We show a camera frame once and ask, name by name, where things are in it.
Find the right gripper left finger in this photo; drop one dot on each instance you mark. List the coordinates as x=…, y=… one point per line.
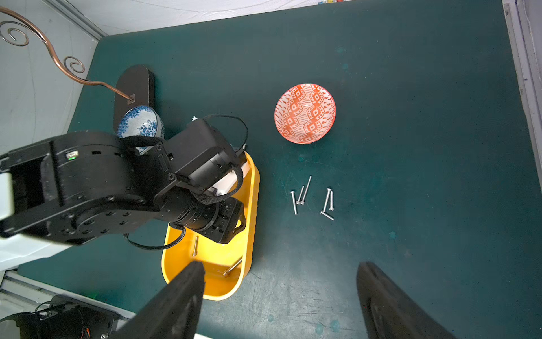
x=174, y=312

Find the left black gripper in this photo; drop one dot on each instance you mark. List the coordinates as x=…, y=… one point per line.
x=219, y=222

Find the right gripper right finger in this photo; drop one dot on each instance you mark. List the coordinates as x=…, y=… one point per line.
x=388, y=311

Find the short silver screw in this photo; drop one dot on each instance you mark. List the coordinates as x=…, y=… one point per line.
x=293, y=196

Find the long thin silver screw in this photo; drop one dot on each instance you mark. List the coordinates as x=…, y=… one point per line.
x=306, y=188

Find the silver screw crosswise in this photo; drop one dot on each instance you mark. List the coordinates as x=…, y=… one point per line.
x=327, y=215

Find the silver screw pair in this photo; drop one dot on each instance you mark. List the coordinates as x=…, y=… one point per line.
x=327, y=198

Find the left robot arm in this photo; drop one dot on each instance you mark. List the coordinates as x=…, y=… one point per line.
x=69, y=190

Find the silver screw in box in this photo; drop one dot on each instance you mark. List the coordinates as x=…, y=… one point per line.
x=195, y=246

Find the silver screw box corner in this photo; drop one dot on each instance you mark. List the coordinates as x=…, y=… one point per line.
x=232, y=267

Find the blue white floral bowl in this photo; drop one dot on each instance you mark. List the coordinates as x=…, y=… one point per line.
x=141, y=121

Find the red white patterned bowl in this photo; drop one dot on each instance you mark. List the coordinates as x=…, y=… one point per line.
x=305, y=113

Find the green mat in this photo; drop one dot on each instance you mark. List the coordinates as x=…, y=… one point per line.
x=429, y=158

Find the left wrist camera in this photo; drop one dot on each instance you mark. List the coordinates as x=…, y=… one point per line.
x=200, y=156

